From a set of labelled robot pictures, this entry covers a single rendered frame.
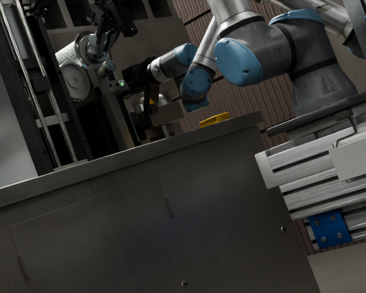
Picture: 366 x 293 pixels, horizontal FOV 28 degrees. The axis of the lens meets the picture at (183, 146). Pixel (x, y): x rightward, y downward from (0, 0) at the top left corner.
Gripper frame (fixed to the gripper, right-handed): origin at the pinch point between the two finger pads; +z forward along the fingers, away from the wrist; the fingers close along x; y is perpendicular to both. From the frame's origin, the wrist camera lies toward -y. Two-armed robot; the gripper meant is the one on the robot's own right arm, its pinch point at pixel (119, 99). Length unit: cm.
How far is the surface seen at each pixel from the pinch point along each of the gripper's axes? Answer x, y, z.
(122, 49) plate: -41, 25, 30
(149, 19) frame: -63, 36, 30
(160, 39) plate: -65, 27, 30
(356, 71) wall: -245, -7, 44
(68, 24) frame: -20, 38, 31
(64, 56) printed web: 12.0, 18.1, 4.1
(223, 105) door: -237, 7, 143
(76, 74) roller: 16.3, 10.0, -2.8
